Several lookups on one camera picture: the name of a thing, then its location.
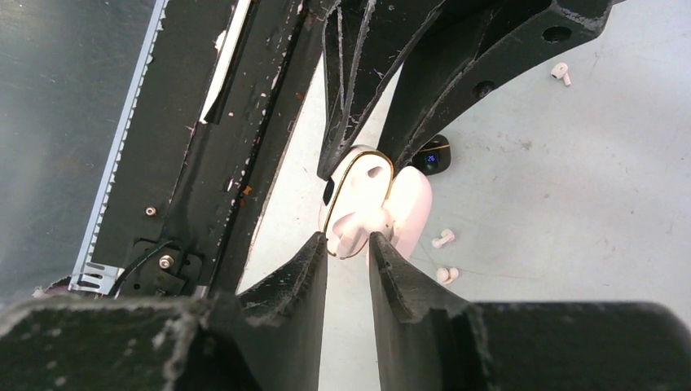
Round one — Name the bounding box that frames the white case with black window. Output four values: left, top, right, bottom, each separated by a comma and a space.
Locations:
318, 145, 433, 259

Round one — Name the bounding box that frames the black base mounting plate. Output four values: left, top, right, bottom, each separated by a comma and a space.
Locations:
73, 1, 329, 296

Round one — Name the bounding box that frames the white cable duct rail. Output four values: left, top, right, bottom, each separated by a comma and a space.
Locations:
68, 0, 168, 295

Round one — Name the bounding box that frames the white earbud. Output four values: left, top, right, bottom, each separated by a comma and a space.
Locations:
431, 229, 456, 248
436, 267, 460, 285
550, 62, 571, 86
332, 207, 394, 259

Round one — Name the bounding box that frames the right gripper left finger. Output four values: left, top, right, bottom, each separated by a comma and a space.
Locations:
1, 232, 327, 390

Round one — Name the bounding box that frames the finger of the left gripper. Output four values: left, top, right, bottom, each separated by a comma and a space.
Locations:
377, 1, 615, 171
317, 1, 444, 180

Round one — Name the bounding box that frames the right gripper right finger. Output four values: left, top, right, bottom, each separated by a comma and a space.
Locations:
368, 233, 690, 390

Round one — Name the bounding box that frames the black earbud charging case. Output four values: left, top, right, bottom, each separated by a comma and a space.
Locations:
411, 134, 452, 176

